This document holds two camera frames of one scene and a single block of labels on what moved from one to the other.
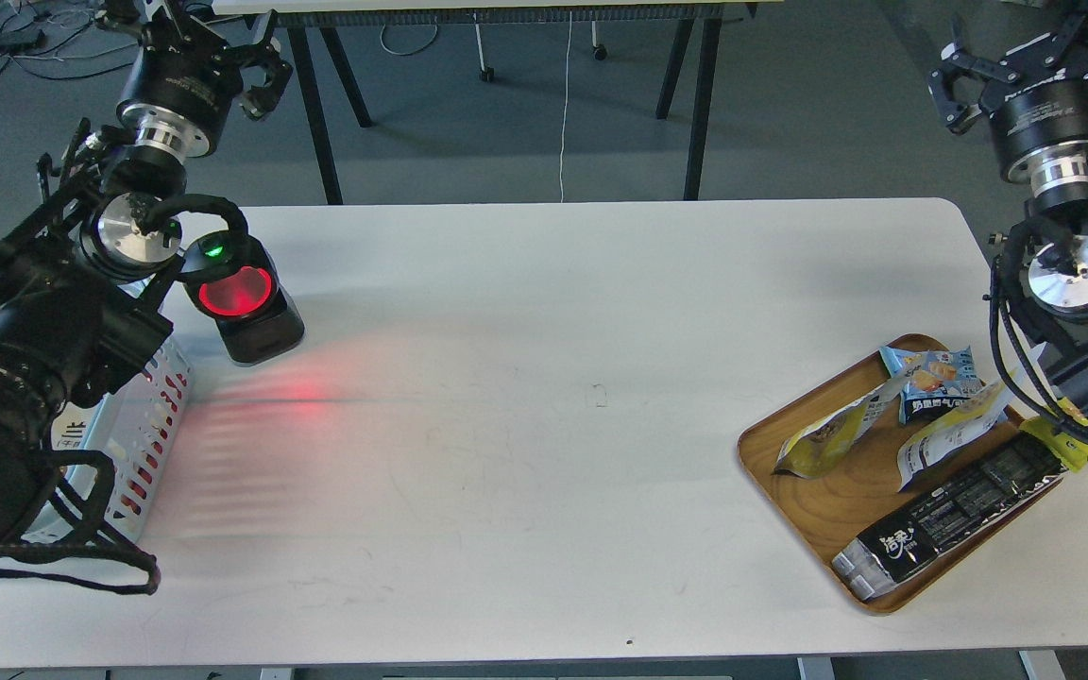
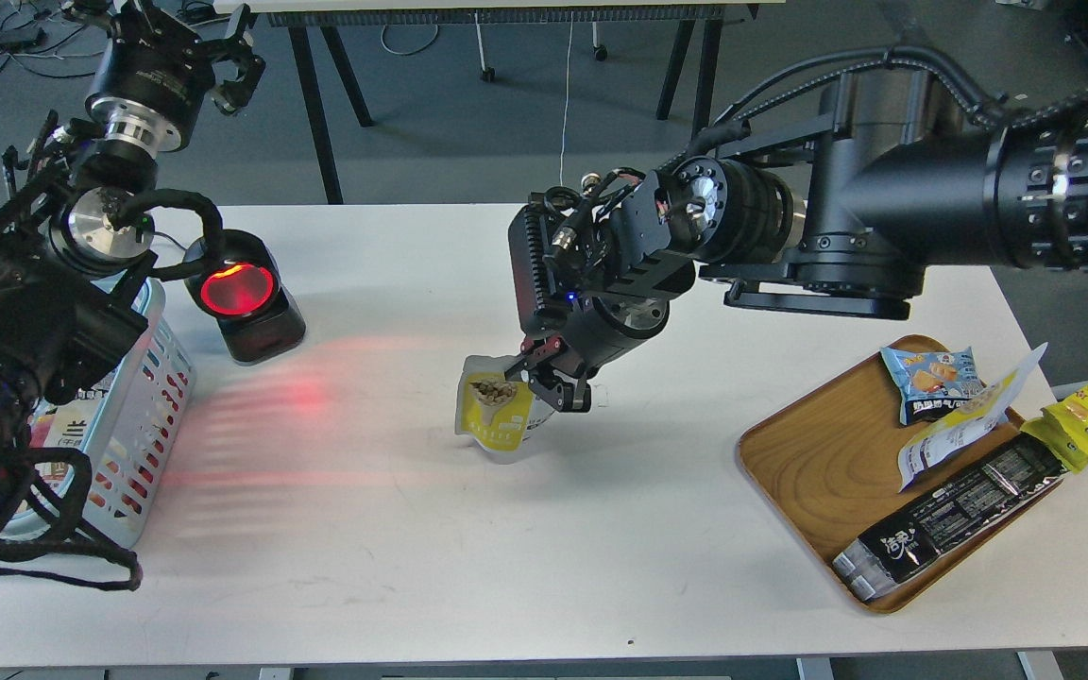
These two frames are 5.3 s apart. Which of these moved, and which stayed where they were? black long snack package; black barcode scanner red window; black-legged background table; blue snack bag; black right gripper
Moved: black right gripper
Stayed: blue snack bag; black barcode scanner red window; black long snack package; black-legged background table
